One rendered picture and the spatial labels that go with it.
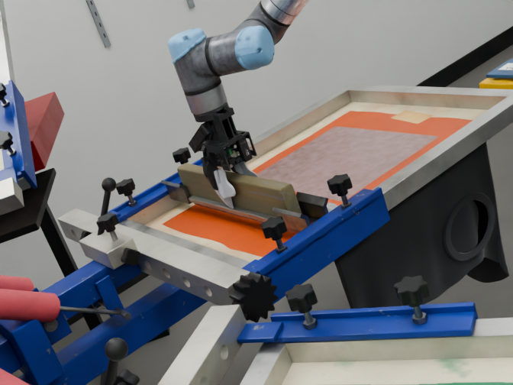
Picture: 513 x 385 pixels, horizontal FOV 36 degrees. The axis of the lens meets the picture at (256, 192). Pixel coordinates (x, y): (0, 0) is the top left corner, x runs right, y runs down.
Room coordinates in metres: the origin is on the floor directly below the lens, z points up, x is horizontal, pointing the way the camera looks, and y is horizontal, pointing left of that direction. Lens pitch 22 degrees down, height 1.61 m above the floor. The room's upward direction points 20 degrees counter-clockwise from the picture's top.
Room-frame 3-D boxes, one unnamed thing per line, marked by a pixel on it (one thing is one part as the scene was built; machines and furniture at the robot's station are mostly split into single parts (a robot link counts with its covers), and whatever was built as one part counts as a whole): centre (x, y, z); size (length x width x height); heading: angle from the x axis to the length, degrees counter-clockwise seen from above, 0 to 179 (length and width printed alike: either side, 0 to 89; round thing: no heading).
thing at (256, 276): (1.10, 0.06, 1.02); 0.07 x 0.06 x 0.07; 120
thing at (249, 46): (1.48, -0.07, 1.30); 0.11 x 0.11 x 0.08; 62
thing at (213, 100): (1.51, 0.03, 1.23); 0.08 x 0.08 x 0.05
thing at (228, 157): (1.51, 0.03, 1.15); 0.09 x 0.08 x 0.12; 30
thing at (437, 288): (1.51, -0.28, 0.77); 0.46 x 0.09 x 0.36; 120
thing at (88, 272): (1.35, 0.34, 1.02); 0.17 x 0.06 x 0.05; 120
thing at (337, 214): (1.28, -0.08, 0.97); 0.30 x 0.05 x 0.07; 120
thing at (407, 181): (1.64, -0.14, 0.97); 0.79 x 0.58 x 0.04; 120
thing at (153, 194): (1.75, 0.20, 0.97); 0.30 x 0.05 x 0.07; 120
